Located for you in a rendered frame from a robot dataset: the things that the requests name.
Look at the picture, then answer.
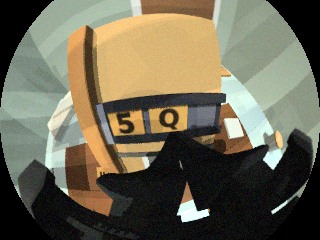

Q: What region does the grey cylinder with tan lid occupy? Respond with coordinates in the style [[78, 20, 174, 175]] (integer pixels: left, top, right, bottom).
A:
[[265, 132, 283, 152]]

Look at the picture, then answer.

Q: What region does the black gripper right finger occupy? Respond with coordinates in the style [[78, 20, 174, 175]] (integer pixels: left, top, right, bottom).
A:
[[175, 131, 269, 212]]

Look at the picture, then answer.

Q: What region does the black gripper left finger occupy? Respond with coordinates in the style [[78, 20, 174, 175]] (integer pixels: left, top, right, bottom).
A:
[[96, 132, 188, 216]]

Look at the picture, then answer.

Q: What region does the flat wooden board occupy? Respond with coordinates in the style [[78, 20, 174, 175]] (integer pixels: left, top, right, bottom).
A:
[[221, 67, 232, 77]]

